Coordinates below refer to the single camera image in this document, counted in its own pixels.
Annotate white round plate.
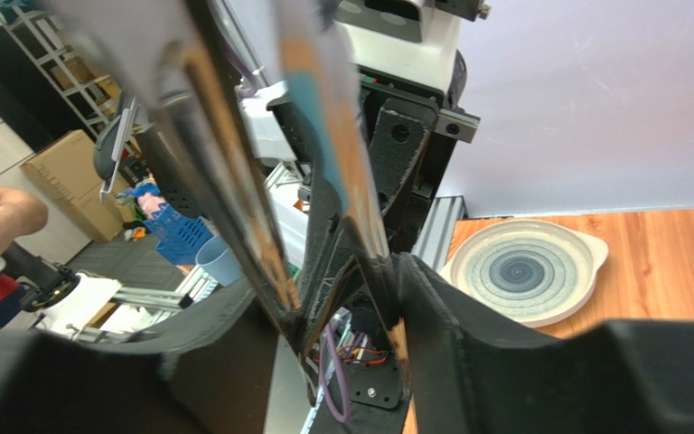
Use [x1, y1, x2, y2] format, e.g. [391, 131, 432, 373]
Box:
[440, 219, 609, 328]

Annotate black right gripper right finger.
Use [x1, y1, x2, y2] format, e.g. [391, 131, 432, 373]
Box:
[396, 254, 694, 433]

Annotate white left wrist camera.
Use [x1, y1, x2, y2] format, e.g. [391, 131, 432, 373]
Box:
[335, 1, 467, 98]

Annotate metal serving tongs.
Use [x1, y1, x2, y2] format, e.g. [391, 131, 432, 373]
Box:
[45, 1, 410, 386]

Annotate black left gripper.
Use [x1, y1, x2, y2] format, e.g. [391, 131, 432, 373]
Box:
[268, 75, 480, 349]

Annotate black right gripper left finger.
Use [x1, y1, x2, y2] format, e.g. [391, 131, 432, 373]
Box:
[0, 279, 295, 433]

